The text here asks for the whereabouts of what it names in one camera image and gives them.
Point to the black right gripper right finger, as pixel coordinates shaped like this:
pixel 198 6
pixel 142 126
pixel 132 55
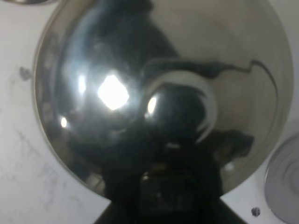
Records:
pixel 195 185

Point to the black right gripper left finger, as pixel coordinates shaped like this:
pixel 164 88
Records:
pixel 136 182

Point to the stainless steel teapot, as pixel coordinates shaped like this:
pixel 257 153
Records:
pixel 216 73

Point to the far stainless steel saucer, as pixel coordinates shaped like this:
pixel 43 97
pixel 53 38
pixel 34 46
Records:
pixel 281 188

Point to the stainless steel saucer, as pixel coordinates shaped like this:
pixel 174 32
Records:
pixel 281 188
pixel 29 2

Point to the near stainless steel saucer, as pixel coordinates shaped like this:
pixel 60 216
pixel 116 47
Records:
pixel 29 2

